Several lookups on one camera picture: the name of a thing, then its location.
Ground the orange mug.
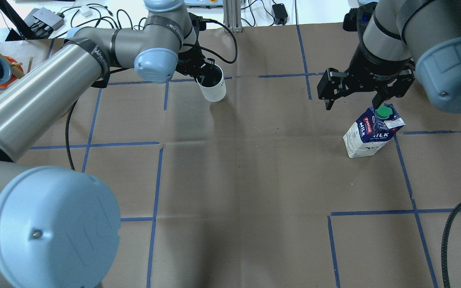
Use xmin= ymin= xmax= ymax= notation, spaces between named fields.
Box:
xmin=0 ymin=56 xmax=24 ymax=89

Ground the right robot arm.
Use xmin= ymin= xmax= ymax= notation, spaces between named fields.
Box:
xmin=317 ymin=0 xmax=461 ymax=114

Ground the black power adapter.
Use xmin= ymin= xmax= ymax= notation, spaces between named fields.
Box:
xmin=271 ymin=3 xmax=289 ymax=25

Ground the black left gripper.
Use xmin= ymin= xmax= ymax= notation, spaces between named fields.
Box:
xmin=175 ymin=44 xmax=215 ymax=82

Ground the blue white milk carton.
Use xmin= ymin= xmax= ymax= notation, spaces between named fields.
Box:
xmin=343 ymin=104 xmax=406 ymax=158

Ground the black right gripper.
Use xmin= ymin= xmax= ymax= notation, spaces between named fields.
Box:
xmin=319 ymin=42 xmax=415 ymax=111

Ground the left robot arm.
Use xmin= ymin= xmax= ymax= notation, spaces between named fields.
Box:
xmin=0 ymin=0 xmax=198 ymax=288

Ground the white ceramic mug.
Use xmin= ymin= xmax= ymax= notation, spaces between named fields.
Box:
xmin=195 ymin=64 xmax=226 ymax=102

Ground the aluminium frame post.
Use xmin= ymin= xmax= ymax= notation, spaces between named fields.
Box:
xmin=222 ymin=0 xmax=243 ymax=33

